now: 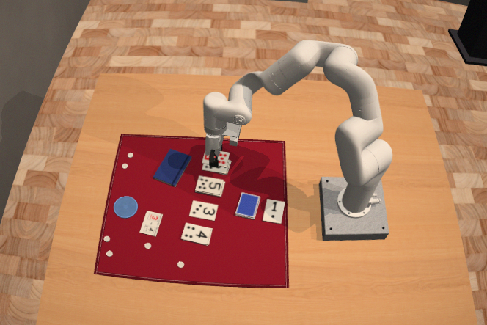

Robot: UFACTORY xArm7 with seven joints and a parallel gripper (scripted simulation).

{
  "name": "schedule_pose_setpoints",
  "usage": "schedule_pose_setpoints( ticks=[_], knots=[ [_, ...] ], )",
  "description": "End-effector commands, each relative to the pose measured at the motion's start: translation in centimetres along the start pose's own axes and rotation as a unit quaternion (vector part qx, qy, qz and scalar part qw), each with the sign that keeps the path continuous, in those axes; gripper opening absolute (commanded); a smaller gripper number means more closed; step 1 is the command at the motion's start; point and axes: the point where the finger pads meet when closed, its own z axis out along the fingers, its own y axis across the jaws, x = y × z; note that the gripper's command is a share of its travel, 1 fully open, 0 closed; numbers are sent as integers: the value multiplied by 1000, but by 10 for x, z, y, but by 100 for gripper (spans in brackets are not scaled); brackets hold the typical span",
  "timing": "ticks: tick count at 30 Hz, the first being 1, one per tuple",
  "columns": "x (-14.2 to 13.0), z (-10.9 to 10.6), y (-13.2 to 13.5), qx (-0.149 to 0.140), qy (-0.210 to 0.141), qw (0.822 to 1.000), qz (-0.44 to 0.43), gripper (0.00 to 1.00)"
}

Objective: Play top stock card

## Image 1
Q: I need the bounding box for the dark red cloth mat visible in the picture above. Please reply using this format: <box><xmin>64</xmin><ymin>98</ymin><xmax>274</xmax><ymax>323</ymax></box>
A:
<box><xmin>94</xmin><ymin>134</ymin><xmax>289</xmax><ymax>288</ymax></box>
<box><xmin>98</xmin><ymin>136</ymin><xmax>285</xmax><ymax>285</ymax></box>

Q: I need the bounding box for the blue flat disc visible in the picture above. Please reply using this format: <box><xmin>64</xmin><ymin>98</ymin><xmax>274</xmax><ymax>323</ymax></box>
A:
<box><xmin>114</xmin><ymin>196</ymin><xmax>138</xmax><ymax>219</ymax></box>

